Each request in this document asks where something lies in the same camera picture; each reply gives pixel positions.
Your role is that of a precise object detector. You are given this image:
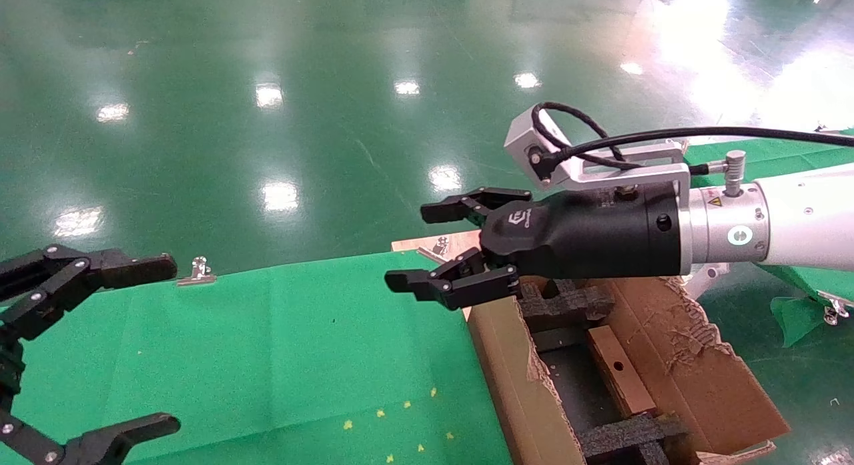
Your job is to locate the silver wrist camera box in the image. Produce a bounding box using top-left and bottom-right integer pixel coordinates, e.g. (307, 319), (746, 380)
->
(504, 105), (578, 189)

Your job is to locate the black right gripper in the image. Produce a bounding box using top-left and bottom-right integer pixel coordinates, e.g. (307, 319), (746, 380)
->
(385, 183), (683, 311)

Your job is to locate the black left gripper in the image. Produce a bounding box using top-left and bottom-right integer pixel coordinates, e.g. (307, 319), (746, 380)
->
(0, 246), (182, 465)

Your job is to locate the green tablecloth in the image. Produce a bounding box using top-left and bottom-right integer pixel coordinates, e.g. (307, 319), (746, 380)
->
(684, 128), (854, 347)
(0, 250), (514, 465)

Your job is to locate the black foam base pad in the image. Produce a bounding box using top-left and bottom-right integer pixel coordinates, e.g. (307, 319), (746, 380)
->
(534, 328), (628, 439)

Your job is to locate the black camera cable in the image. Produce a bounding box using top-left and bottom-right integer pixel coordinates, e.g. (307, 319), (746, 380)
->
(530, 102), (854, 171)

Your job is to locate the small cardboard box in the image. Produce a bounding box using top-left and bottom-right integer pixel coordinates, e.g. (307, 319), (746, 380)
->
(587, 325), (658, 418)

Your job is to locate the large open cardboard carton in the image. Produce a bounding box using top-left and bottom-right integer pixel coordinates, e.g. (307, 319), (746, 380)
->
(467, 273), (791, 465)

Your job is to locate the silver camera mounting bracket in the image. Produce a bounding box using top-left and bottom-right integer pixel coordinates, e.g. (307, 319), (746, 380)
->
(554, 139), (691, 205)

